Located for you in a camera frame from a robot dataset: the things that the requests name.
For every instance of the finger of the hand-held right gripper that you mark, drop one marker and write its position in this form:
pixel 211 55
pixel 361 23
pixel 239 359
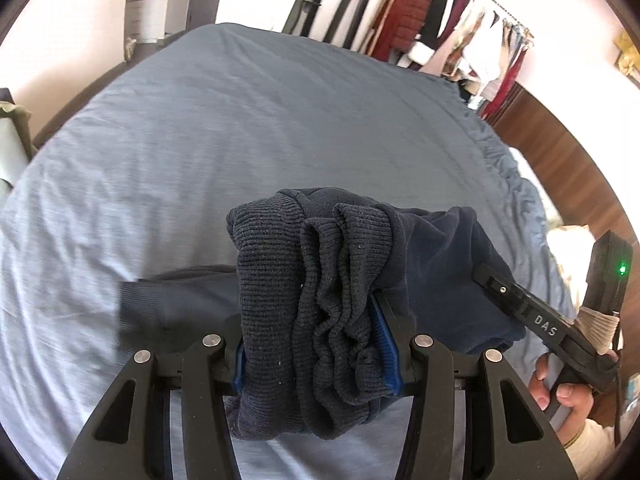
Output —
pixel 495 285

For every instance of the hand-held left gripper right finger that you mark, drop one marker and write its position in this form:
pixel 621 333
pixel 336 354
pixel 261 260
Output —
pixel 387 340

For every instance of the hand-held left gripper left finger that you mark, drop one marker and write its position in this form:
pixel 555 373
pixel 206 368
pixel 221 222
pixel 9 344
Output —
pixel 237 370

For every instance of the dark navy sweater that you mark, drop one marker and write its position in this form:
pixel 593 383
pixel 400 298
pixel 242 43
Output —
pixel 280 280

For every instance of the person's right hand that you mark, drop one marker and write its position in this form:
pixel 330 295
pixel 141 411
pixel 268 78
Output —
pixel 575 400

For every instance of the cream floral pillow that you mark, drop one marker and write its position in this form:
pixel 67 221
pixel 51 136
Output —
pixel 565 245

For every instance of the pale green pillow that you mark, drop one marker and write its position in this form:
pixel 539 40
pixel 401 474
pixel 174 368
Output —
pixel 522 165

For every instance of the wooden headboard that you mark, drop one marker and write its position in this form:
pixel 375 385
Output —
pixel 565 160

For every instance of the blue bed blanket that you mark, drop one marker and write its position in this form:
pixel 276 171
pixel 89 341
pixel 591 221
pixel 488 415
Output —
pixel 250 110

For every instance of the row of hanging clothes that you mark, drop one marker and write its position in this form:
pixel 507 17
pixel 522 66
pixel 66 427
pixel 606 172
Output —
pixel 415 5

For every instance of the olive green cloth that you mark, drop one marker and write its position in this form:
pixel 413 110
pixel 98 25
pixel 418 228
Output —
pixel 17 112

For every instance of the white cabinet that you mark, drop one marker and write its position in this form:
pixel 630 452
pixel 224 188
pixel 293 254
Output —
pixel 145 20

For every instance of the gold wall ornament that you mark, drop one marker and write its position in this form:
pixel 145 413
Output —
pixel 627 55

